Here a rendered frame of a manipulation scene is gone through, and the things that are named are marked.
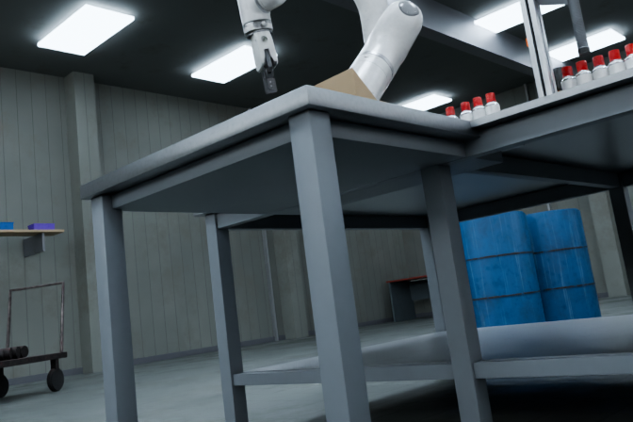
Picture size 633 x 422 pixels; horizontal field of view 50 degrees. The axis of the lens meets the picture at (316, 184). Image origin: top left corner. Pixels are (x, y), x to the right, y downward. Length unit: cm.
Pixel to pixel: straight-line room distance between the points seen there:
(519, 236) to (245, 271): 655
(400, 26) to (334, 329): 101
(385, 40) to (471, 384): 97
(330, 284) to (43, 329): 821
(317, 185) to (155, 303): 895
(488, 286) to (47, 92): 679
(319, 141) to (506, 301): 417
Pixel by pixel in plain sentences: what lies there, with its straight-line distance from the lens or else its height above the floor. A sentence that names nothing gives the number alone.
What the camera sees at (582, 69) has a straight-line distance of 237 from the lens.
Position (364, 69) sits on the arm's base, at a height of 103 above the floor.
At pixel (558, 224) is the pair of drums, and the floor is 85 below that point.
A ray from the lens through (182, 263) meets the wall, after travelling 1051.
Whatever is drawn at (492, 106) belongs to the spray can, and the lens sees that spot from 248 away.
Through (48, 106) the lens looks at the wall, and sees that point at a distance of 998.
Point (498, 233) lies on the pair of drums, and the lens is 540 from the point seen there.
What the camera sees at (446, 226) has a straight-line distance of 184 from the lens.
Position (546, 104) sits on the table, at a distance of 169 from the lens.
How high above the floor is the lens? 40
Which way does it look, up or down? 11 degrees up
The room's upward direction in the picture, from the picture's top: 7 degrees counter-clockwise
